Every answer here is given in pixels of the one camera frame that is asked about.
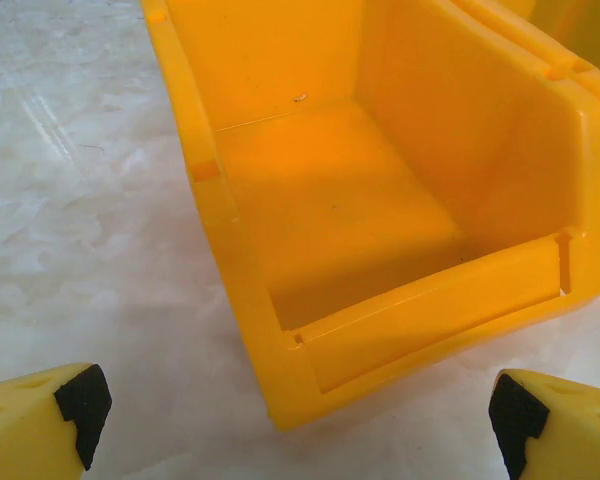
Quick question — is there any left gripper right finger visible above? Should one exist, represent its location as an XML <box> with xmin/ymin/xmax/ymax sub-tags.
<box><xmin>487</xmin><ymin>368</ymin><xmax>600</xmax><ymax>480</ymax></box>

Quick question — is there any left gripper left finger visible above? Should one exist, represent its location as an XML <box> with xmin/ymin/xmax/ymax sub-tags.
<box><xmin>0</xmin><ymin>363</ymin><xmax>113</xmax><ymax>480</ymax></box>

